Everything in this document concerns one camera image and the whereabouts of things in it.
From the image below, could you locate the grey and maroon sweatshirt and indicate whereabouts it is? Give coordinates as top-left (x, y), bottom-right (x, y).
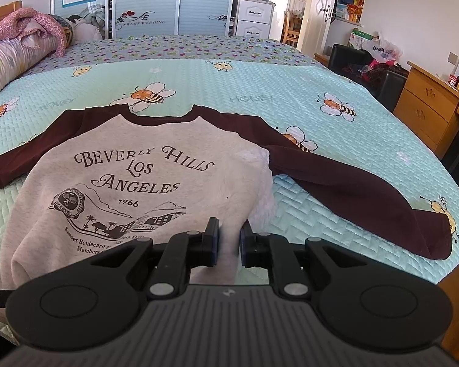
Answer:
top-left (0, 104), bottom-right (453, 290)

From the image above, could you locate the teal bee-pattern bedspread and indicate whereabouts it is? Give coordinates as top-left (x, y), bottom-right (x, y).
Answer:
top-left (0, 34), bottom-right (459, 337)

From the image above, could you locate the wooden dresser desk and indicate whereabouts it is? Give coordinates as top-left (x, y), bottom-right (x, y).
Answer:
top-left (394, 62), bottom-right (459, 159)

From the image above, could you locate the white drawer cabinet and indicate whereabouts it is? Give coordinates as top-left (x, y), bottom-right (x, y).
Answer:
top-left (235, 0), bottom-right (274, 39)

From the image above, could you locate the floral rolled quilt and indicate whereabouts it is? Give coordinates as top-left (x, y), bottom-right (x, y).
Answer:
top-left (0, 34), bottom-right (58, 92)

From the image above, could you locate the white room door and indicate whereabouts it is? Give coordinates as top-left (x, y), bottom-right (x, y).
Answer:
top-left (297, 0), bottom-right (335, 57)

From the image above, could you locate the pink crumpled garment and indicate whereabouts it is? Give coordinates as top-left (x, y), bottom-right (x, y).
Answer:
top-left (0, 8), bottom-right (68, 57)

